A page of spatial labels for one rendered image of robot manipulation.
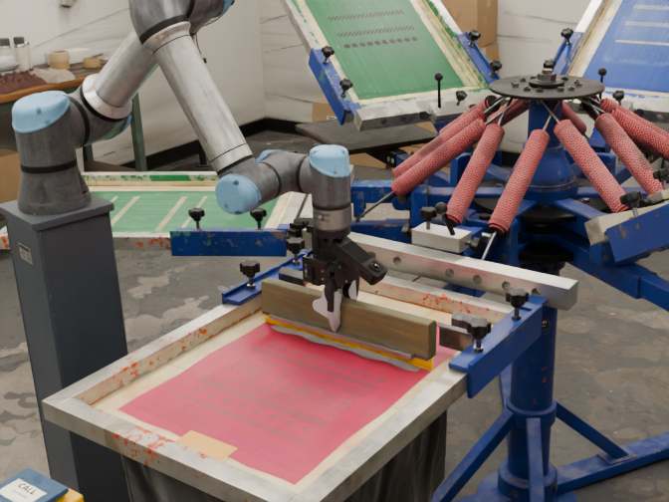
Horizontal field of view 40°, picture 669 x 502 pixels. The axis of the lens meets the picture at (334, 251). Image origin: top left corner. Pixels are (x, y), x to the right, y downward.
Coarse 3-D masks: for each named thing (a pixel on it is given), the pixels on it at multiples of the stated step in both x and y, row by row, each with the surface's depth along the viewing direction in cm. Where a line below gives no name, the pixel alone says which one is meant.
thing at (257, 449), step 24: (336, 360) 180; (360, 360) 180; (384, 384) 171; (408, 384) 171; (360, 408) 163; (384, 408) 163; (216, 432) 158; (240, 432) 158; (264, 432) 157; (336, 432) 156; (240, 456) 151; (264, 456) 151; (288, 456) 150; (312, 456) 150; (288, 480) 144
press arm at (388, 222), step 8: (352, 224) 261; (360, 224) 261; (368, 224) 261; (376, 224) 260; (384, 224) 260; (392, 224) 259; (400, 224) 259; (440, 224) 258; (360, 232) 261; (368, 232) 261; (376, 232) 261; (384, 232) 260; (392, 232) 260; (400, 232) 259; (392, 240) 260; (400, 240) 260; (408, 240) 260
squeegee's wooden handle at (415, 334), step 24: (264, 288) 193; (288, 288) 189; (264, 312) 195; (288, 312) 191; (312, 312) 187; (360, 312) 179; (384, 312) 176; (360, 336) 181; (384, 336) 177; (408, 336) 174; (432, 336) 172
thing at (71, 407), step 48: (384, 288) 206; (432, 288) 202; (192, 336) 187; (96, 384) 168; (432, 384) 163; (96, 432) 156; (144, 432) 152; (384, 432) 150; (192, 480) 144; (240, 480) 139; (336, 480) 138
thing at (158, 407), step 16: (256, 336) 191; (272, 336) 191; (288, 336) 191; (224, 352) 185; (240, 352) 185; (320, 352) 184; (192, 368) 180; (208, 368) 179; (160, 384) 174; (176, 384) 174; (144, 400) 169; (160, 400) 168; (176, 400) 168; (144, 416) 163; (160, 416) 163; (176, 416) 163; (192, 416) 163; (208, 416) 163; (224, 416) 163; (176, 432) 158; (208, 432) 158
